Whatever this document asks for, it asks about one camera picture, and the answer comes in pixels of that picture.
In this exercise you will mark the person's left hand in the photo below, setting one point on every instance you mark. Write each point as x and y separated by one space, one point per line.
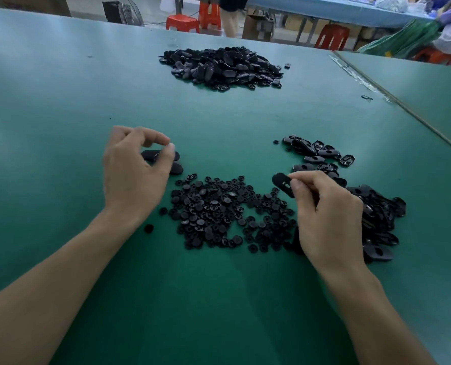
134 178

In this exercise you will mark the long blue work table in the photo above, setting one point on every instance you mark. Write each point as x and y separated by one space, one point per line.
324 9

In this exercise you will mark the green striped bag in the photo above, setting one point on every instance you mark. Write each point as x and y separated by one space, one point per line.
400 40

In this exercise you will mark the small open cardboard box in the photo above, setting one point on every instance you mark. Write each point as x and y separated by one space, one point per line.
257 28

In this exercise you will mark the grey floor fan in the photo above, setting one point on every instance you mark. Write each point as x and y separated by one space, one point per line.
122 13

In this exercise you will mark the person's left forearm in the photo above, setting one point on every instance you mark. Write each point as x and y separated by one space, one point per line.
43 292

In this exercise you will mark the person's right hand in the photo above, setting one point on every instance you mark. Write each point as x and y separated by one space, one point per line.
332 220

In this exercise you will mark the pile of black oval shells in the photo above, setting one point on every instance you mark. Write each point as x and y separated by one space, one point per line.
381 216

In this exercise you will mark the large brown cardboard box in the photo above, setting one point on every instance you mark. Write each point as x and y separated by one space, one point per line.
32 3

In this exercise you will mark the person's right forearm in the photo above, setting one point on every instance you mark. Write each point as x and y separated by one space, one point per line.
377 323

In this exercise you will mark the pile of small black buttons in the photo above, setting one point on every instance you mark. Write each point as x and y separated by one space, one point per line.
218 213

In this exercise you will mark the red plastic stool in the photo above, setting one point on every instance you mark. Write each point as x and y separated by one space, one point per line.
182 22
332 37
209 15
432 56

